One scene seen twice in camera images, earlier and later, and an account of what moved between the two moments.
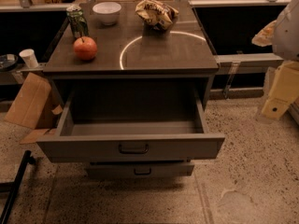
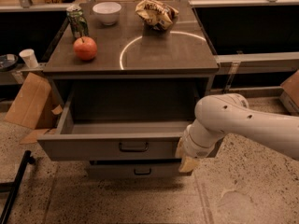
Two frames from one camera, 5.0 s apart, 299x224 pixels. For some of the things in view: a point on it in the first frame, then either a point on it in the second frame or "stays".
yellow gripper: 287,35 to 193,148
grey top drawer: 132,126 stays
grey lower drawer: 137,170 stays
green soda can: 78,22 stays
